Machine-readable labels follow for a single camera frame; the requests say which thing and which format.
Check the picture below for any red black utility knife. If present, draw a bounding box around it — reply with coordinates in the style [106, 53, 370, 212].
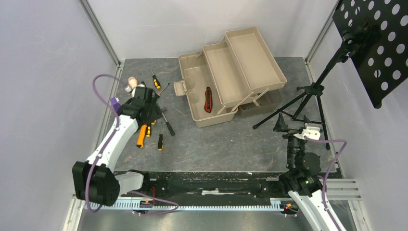
[204, 87, 213, 113]

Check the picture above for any beige translucent tool box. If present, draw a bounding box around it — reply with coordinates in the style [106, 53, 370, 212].
[174, 26, 287, 128]

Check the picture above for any large black-yellow Phillips screwdriver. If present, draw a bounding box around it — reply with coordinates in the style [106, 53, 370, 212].
[157, 83, 170, 96]

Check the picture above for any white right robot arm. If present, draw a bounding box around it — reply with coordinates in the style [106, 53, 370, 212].
[273, 113, 345, 231]

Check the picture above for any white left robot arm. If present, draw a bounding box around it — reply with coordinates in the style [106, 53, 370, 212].
[72, 86, 161, 206]

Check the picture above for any medium black-yellow screwdriver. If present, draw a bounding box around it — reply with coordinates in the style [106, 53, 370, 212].
[149, 66, 161, 89]

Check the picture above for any thin black-yellow screwdriver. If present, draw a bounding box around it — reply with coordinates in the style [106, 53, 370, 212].
[146, 120, 157, 137]

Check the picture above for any purple box with grid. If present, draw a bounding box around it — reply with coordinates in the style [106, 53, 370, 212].
[110, 97, 121, 112]

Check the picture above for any black tripod stand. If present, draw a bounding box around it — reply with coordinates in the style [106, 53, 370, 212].
[252, 41, 350, 151]

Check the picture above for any claw hammer black grip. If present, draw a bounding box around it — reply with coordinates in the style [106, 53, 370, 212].
[161, 108, 175, 136]

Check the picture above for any black-yellow screwdriver near front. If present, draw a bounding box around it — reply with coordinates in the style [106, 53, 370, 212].
[157, 122, 164, 151]

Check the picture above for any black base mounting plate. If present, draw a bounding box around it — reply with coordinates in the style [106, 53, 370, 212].
[89, 170, 310, 206]

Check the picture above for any black perforated panel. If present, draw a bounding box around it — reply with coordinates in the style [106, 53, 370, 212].
[332, 0, 408, 109]

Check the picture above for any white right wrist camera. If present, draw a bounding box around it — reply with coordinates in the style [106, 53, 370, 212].
[294, 126, 320, 140]

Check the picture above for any beige wooden handle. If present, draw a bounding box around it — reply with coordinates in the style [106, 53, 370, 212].
[128, 77, 138, 91]

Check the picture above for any orange handled tool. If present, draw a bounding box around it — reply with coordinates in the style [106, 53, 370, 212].
[136, 124, 147, 148]

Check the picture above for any aluminium frame rail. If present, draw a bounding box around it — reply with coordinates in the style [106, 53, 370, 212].
[78, 0, 122, 67]

